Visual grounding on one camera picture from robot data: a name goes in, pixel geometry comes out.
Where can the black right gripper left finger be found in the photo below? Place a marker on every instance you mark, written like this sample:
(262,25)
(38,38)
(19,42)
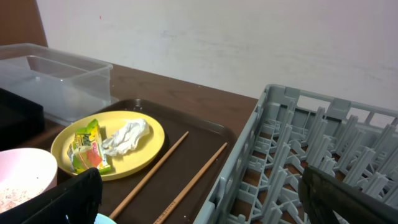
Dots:
(74,201)

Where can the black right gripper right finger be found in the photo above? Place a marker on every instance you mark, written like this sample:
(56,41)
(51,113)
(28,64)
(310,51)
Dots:
(323,198)

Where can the light blue bowl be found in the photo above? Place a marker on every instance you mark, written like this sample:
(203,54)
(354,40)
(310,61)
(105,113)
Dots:
(103,219)

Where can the green snack wrapper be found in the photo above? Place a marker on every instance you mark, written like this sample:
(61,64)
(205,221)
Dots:
(86,149)

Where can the pink bowl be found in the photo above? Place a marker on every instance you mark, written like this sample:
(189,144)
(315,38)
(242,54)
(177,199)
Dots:
(25,174)

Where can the yellow plate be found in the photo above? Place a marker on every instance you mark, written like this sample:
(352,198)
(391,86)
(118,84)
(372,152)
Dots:
(121,166)

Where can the wooden chopstick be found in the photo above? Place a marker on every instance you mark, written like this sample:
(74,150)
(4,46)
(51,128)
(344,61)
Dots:
(146,178)
(164,215)

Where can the grey dishwasher rack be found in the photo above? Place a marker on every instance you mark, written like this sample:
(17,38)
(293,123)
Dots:
(289,129)

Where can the black food waste tray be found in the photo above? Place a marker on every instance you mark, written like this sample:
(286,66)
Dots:
(21,119)

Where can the clear plastic waste bin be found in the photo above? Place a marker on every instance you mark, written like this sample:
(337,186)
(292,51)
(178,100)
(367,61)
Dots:
(68,86)

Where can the dark brown serving tray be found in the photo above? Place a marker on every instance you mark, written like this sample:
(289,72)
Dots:
(202,142)

